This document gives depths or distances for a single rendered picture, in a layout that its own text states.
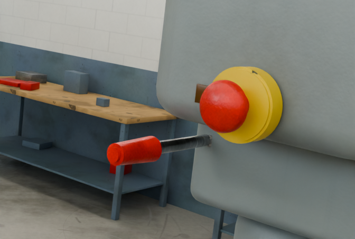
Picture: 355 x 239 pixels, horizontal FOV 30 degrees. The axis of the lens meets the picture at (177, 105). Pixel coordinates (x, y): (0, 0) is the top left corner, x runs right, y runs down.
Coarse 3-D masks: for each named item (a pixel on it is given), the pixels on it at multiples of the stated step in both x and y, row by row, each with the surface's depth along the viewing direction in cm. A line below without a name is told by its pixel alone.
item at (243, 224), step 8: (240, 216) 72; (240, 224) 71; (248, 224) 70; (256, 224) 69; (264, 224) 69; (240, 232) 71; (248, 232) 69; (256, 232) 69; (264, 232) 68; (272, 232) 68; (280, 232) 67; (288, 232) 67
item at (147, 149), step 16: (112, 144) 57; (128, 144) 57; (144, 144) 58; (160, 144) 60; (176, 144) 62; (192, 144) 64; (208, 144) 67; (112, 160) 56; (128, 160) 57; (144, 160) 58
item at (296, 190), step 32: (224, 160) 66; (256, 160) 64; (288, 160) 62; (320, 160) 60; (352, 160) 58; (192, 192) 69; (224, 192) 66; (256, 192) 64; (288, 192) 62; (320, 192) 60; (352, 192) 58; (288, 224) 62; (320, 224) 60; (352, 224) 58
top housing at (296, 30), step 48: (192, 0) 56; (240, 0) 53; (288, 0) 51; (336, 0) 48; (192, 48) 56; (240, 48) 53; (288, 48) 51; (336, 48) 48; (192, 96) 56; (288, 96) 51; (336, 96) 49; (288, 144) 53; (336, 144) 49
